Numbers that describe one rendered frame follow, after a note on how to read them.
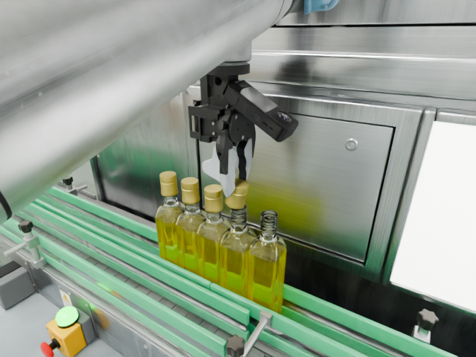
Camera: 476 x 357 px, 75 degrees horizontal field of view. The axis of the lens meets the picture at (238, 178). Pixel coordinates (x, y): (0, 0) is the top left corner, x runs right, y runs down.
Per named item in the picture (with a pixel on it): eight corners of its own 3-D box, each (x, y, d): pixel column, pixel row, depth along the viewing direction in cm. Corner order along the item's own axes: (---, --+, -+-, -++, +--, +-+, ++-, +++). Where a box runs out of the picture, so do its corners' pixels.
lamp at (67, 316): (83, 317, 72) (80, 308, 70) (64, 332, 68) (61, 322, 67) (71, 309, 74) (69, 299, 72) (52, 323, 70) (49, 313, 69)
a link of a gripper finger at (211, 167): (207, 190, 55) (210, 139, 53) (234, 198, 53) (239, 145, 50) (195, 194, 53) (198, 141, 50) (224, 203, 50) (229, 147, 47)
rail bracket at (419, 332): (423, 350, 59) (443, 297, 53) (421, 381, 54) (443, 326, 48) (400, 340, 61) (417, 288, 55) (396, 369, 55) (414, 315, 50)
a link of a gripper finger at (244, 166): (228, 174, 60) (222, 130, 55) (254, 180, 58) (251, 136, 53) (219, 182, 58) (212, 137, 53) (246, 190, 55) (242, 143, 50)
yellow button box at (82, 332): (97, 338, 75) (91, 316, 72) (68, 363, 69) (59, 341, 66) (80, 325, 78) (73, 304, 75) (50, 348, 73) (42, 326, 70)
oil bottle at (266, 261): (282, 318, 65) (289, 234, 56) (270, 338, 61) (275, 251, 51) (258, 307, 68) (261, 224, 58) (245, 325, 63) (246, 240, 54)
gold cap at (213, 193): (227, 207, 60) (226, 186, 58) (216, 214, 57) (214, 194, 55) (212, 202, 61) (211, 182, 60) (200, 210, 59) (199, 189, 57)
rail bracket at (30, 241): (49, 265, 80) (35, 222, 74) (18, 283, 74) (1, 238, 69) (40, 260, 82) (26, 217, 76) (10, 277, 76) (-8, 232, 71)
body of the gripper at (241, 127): (216, 130, 57) (213, 60, 52) (257, 138, 53) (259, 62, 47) (188, 142, 51) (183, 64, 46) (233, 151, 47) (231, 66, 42)
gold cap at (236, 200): (248, 203, 56) (253, 183, 54) (237, 212, 53) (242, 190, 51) (231, 195, 57) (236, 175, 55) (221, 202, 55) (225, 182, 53)
